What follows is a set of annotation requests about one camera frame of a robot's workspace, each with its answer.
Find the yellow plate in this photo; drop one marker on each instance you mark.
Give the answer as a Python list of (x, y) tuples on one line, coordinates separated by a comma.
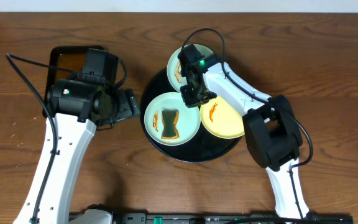
[(221, 120)]

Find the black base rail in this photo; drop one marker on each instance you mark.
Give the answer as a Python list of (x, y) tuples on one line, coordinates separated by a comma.
[(143, 218)]

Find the black rectangular water tray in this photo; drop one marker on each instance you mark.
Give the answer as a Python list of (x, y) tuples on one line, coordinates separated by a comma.
[(67, 59)]

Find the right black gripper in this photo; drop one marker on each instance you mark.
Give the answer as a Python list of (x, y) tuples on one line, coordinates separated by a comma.
[(189, 101)]

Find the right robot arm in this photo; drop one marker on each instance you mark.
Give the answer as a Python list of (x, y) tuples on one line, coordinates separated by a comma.
[(273, 134)]

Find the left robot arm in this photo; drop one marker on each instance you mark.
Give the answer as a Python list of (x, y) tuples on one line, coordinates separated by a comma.
[(50, 195)]

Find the green and yellow sponge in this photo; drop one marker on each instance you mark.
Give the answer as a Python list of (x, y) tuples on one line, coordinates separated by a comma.
[(169, 120)]

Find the light green plate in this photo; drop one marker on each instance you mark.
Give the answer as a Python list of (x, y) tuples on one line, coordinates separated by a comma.
[(174, 67), (188, 123)]

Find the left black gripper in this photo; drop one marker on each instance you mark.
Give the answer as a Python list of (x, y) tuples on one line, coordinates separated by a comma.
[(129, 105)]

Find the round black serving tray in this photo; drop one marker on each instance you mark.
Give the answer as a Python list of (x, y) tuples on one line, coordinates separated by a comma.
[(203, 147)]

